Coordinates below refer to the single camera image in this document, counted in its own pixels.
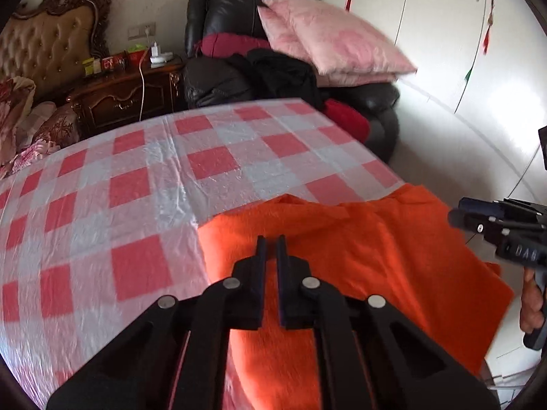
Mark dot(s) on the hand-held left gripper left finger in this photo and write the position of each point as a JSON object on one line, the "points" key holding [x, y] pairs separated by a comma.
{"points": [[260, 273]]}

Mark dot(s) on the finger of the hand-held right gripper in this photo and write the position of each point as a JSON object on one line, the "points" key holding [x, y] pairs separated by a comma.
{"points": [[480, 206], [470, 221]]}

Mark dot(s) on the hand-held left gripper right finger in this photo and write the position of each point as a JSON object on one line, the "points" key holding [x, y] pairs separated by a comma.
{"points": [[283, 273]]}

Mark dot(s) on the orange towel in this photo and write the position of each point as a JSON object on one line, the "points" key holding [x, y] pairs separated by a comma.
{"points": [[384, 256]]}

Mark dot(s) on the person's right hand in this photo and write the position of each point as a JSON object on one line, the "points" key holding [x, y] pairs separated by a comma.
{"points": [[530, 303]]}

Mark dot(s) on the red white checked tablecloth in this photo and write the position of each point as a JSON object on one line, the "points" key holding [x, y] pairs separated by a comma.
{"points": [[149, 188]]}

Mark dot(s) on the red cushion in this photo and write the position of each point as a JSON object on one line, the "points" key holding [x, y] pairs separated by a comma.
{"points": [[348, 119]]}

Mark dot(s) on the pale pink pillow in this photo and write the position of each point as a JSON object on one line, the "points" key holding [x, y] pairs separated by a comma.
{"points": [[359, 79]]}

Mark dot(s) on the white wardrobe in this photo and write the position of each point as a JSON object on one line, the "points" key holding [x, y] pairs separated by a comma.
{"points": [[436, 17]]}

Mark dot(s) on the black clothes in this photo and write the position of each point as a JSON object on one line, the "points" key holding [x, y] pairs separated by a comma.
{"points": [[282, 72]]}

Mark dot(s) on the large pink floral pillow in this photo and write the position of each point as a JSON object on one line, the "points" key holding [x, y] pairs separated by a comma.
{"points": [[337, 34]]}

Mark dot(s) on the carved wooden nightstand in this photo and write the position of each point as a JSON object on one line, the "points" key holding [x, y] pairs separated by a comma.
{"points": [[119, 98]]}

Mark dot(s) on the maroon cushion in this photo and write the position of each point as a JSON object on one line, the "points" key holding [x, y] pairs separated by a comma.
{"points": [[230, 45]]}

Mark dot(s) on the white charger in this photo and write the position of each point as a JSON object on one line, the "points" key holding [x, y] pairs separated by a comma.
{"points": [[159, 57]]}

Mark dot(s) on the red tissue box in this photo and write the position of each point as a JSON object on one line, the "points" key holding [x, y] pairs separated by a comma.
{"points": [[137, 56]]}

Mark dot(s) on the red small box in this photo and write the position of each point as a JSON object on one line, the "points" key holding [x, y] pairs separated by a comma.
{"points": [[114, 62]]}

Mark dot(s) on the black leather armchair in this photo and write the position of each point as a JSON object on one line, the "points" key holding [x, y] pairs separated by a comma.
{"points": [[226, 13]]}

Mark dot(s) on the green small box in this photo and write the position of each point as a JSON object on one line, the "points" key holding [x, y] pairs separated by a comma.
{"points": [[92, 67]]}

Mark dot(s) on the floral bedding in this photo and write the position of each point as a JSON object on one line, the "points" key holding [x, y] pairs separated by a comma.
{"points": [[25, 128]]}

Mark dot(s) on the tufted carved headboard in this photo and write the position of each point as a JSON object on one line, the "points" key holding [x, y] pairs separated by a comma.
{"points": [[47, 47]]}

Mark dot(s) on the white wall socket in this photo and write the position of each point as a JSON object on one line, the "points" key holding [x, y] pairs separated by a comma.
{"points": [[141, 31]]}

